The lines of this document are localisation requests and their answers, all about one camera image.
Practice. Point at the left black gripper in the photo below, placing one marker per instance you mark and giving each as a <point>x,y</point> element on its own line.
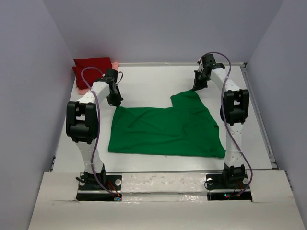
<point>116,102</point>

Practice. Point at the green t-shirt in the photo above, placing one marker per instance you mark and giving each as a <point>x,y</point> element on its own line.
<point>184,129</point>

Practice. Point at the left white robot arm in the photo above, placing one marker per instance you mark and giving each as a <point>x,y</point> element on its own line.
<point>83,120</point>

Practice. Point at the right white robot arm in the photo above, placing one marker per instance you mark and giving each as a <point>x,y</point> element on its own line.
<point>233,112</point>

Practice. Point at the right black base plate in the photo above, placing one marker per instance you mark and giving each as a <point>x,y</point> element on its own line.
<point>218,190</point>

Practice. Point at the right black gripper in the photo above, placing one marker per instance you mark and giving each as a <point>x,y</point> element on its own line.
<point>197,85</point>

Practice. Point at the folded pink t-shirt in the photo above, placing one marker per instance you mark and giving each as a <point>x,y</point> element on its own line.
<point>115,65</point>

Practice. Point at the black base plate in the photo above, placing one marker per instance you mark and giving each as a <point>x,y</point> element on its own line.
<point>92,191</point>
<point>218,190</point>

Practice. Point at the folded dark red t-shirt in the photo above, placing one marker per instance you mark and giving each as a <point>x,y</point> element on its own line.
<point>96,59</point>

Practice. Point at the white front cover board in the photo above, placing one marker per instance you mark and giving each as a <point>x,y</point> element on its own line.
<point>166,201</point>

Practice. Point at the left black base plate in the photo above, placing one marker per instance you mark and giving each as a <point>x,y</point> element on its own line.
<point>92,191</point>

